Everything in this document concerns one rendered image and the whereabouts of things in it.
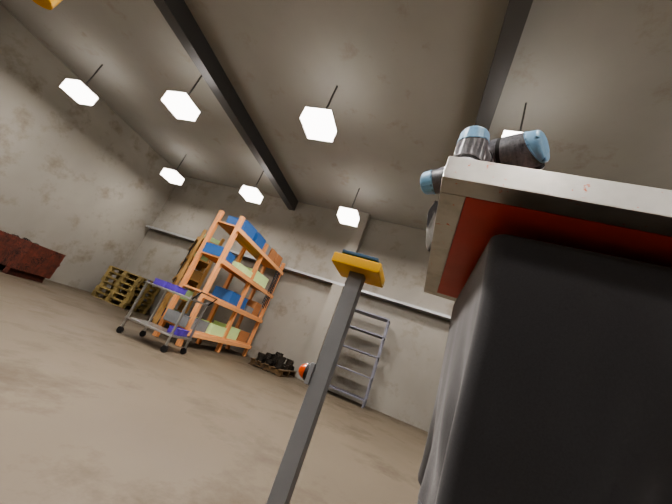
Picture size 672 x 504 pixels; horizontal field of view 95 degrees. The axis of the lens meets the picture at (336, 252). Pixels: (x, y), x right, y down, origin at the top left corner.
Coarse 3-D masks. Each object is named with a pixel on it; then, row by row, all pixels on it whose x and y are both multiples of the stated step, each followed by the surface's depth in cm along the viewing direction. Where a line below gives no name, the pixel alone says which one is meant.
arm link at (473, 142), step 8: (472, 128) 78; (480, 128) 78; (464, 136) 79; (472, 136) 77; (480, 136) 77; (488, 136) 78; (456, 144) 82; (464, 144) 77; (472, 144) 76; (480, 144) 76; (488, 144) 80; (456, 152) 78; (464, 152) 76; (472, 152) 75; (480, 152) 76; (488, 152) 79; (480, 160) 76; (488, 160) 79
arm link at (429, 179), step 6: (492, 144) 113; (492, 150) 113; (492, 156) 112; (444, 168) 92; (426, 174) 95; (432, 174) 94; (438, 174) 92; (420, 180) 97; (426, 180) 95; (432, 180) 93; (438, 180) 92; (426, 186) 95; (432, 186) 94; (438, 186) 93; (426, 192) 97; (432, 192) 96; (438, 192) 95
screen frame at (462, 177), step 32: (448, 160) 44; (448, 192) 46; (480, 192) 43; (512, 192) 41; (544, 192) 39; (576, 192) 38; (608, 192) 37; (640, 192) 36; (448, 224) 54; (640, 224) 37
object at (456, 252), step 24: (480, 216) 48; (504, 216) 46; (528, 216) 44; (552, 216) 42; (456, 240) 58; (480, 240) 55; (552, 240) 47; (576, 240) 45; (600, 240) 43; (624, 240) 41; (648, 240) 39
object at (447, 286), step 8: (448, 264) 69; (456, 264) 68; (448, 272) 73; (456, 272) 72; (464, 272) 70; (448, 280) 78; (456, 280) 76; (464, 280) 74; (440, 288) 86; (448, 288) 84; (456, 288) 81; (456, 296) 87
